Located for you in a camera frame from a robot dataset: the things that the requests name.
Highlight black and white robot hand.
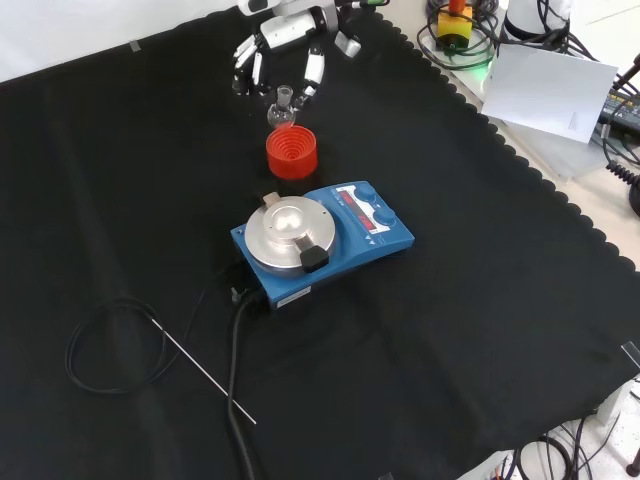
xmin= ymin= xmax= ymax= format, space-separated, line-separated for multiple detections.
xmin=231 ymin=3 xmax=362 ymax=112

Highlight clear round-bottom glass flask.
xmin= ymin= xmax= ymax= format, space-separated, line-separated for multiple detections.
xmin=267 ymin=85 xmax=297 ymax=129

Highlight orange ribbed flask stand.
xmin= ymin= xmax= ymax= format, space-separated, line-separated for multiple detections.
xmin=265 ymin=125 xmax=320 ymax=181

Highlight blue heater with steel plate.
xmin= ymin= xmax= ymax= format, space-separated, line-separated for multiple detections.
xmin=230 ymin=180 xmax=416 ymax=312

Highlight yellow stop button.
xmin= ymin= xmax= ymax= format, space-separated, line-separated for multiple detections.
xmin=435 ymin=0 xmax=474 ymax=53

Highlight white cylinder base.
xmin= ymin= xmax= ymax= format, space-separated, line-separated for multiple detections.
xmin=501 ymin=0 xmax=571 ymax=43

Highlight black cloth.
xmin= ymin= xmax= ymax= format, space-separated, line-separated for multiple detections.
xmin=0 ymin=9 xmax=640 ymax=480

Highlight pale board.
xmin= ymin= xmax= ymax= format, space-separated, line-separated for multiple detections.
xmin=480 ymin=41 xmax=620 ymax=145

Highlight black power adapter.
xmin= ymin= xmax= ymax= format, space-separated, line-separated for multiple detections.
xmin=597 ymin=85 xmax=640 ymax=134

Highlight thin steel temperature probe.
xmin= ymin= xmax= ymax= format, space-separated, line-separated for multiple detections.
xmin=151 ymin=317 xmax=258 ymax=426

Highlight thin black probe cable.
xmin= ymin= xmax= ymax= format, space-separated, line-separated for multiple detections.
xmin=65 ymin=287 xmax=207 ymax=399

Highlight thick black power cable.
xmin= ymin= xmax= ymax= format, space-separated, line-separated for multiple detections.
xmin=226 ymin=292 xmax=267 ymax=480

